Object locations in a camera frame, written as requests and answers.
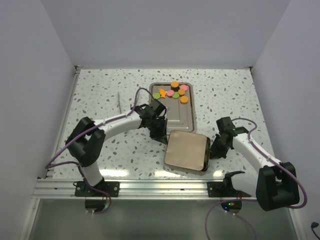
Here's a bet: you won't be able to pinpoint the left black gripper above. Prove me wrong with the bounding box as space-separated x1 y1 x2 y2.
147 117 168 145

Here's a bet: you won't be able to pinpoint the gold square cookie tin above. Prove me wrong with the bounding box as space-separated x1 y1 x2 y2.
201 137 211 172

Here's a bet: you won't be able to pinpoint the gold tin lid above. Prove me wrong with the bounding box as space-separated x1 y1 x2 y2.
164 130 208 172

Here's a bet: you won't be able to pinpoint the steel serving tongs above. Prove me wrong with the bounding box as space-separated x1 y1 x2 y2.
117 92 122 114

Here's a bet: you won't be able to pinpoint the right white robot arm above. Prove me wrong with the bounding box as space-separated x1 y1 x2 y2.
210 116 300 211

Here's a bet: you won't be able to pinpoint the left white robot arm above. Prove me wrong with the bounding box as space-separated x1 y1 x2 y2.
65 99 168 197

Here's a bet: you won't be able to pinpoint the steel baking tray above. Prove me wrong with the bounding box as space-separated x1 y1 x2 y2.
159 82 197 135

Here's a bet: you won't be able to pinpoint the green round cookie left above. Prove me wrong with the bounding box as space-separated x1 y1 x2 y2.
152 92 161 100

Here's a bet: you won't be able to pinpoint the green round cookie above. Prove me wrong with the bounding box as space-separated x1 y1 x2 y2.
152 92 161 100
172 92 180 99

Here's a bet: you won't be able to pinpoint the green round cookie middle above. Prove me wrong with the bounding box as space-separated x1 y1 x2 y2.
172 92 180 99

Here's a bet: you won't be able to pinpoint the pink round cookie middle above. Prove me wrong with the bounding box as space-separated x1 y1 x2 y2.
167 90 175 97

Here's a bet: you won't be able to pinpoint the pink round cookie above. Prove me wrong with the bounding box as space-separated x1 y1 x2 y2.
167 90 175 97
180 84 188 91

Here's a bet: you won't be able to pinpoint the orange fish cookie top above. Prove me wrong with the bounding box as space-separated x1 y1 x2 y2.
159 89 167 99

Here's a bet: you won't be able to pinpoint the black round cookie top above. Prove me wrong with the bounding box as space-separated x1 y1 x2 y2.
171 86 180 92

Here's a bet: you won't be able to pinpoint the orange round cookie top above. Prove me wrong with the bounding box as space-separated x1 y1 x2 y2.
170 81 179 89

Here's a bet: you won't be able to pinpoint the pink round cookie right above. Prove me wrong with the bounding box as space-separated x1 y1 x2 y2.
180 84 188 91

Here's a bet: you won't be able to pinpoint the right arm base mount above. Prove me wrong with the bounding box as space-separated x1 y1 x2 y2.
206 181 240 198

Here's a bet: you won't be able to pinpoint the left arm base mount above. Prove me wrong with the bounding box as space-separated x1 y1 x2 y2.
73 181 120 198

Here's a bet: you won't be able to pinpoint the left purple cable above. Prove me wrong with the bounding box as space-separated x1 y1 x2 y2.
45 87 151 215

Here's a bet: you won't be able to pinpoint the aluminium front rail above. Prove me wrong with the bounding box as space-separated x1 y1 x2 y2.
32 178 296 201

